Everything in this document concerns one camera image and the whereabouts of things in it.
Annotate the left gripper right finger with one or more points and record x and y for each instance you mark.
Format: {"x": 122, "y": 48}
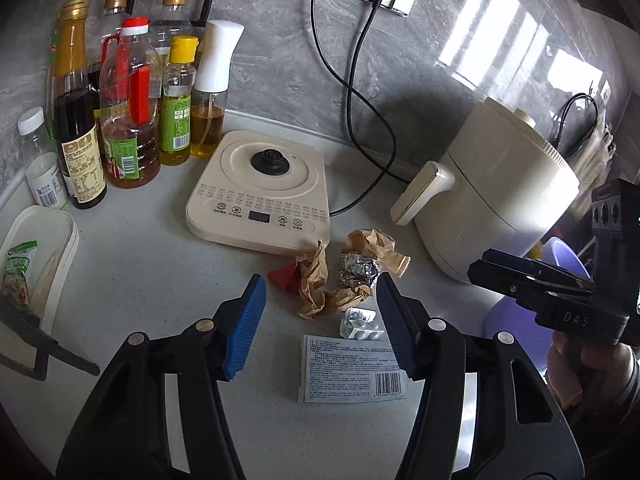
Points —
{"x": 520, "y": 432}

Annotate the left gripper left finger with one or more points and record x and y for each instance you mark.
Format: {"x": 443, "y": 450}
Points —
{"x": 121, "y": 432}

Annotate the person's right hand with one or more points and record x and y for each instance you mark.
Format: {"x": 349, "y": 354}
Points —
{"x": 591, "y": 375}

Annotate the black metal shelf rack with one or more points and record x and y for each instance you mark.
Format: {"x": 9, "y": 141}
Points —
{"x": 26, "y": 30}

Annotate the cream air fryer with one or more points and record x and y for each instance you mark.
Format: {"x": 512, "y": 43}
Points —
{"x": 500, "y": 184}

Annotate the hanging plastic bags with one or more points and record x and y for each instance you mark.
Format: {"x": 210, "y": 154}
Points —
{"x": 591, "y": 165}

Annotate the green seasoning packet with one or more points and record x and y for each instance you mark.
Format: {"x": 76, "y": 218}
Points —
{"x": 17, "y": 272}

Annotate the light blue medicine box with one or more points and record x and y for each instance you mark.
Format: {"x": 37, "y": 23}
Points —
{"x": 349, "y": 371}

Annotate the white pill blister pack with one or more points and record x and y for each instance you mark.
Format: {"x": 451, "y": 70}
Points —
{"x": 360, "y": 324}

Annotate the white plastic tray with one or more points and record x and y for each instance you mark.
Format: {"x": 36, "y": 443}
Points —
{"x": 57, "y": 237}

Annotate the small red packet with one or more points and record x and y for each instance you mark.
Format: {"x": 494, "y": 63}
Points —
{"x": 286, "y": 278}

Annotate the crumpled foil ball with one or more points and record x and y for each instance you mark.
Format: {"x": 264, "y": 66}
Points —
{"x": 357, "y": 270}

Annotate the brown crumpled paper right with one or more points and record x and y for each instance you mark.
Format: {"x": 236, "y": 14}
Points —
{"x": 379, "y": 246}

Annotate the brown crumpled paper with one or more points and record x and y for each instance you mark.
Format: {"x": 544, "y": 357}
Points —
{"x": 316, "y": 298}
{"x": 379, "y": 246}

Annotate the brown crumpled paper left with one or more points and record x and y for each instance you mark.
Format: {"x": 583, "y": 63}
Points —
{"x": 316, "y": 298}

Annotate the small white cap bottle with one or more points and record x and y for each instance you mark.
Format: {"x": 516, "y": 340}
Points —
{"x": 42, "y": 172}

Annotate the cream induction cooktop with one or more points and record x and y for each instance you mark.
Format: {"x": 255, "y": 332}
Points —
{"x": 261, "y": 193}

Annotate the dark soy sauce bottle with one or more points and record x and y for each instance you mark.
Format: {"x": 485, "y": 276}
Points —
{"x": 74, "y": 126}

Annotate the white top oil sprayer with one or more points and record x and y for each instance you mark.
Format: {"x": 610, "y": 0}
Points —
{"x": 210, "y": 92}

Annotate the red cap oil bottle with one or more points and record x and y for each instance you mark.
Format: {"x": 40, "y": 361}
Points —
{"x": 130, "y": 90}

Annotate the yellow cap green label bottle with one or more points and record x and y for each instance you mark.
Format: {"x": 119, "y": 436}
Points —
{"x": 175, "y": 114}

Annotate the gold cap bottle back right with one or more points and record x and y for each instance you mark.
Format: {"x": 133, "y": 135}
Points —
{"x": 172, "y": 21}

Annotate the gold cap bottle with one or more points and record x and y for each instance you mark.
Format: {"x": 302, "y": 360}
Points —
{"x": 172, "y": 21}
{"x": 99, "y": 33}

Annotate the gold cap bottle back left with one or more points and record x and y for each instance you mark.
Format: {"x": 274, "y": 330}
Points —
{"x": 99, "y": 33}

